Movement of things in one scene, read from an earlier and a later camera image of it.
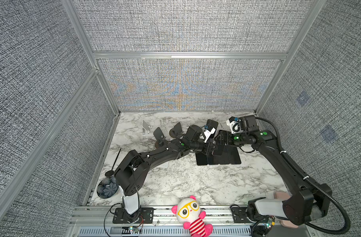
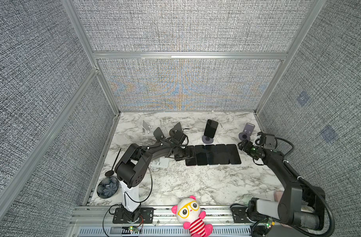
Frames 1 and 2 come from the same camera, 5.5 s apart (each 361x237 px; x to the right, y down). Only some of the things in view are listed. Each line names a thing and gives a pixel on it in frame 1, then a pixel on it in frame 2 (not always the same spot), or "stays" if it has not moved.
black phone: (234, 158) stays
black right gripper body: (231, 139) → (249, 148)
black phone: (218, 150) → (192, 161)
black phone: (201, 159) stays
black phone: (224, 158) stays
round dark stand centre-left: (176, 132) stays
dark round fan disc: (107, 187) stays
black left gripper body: (205, 147) → (183, 153)
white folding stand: (146, 126) stays
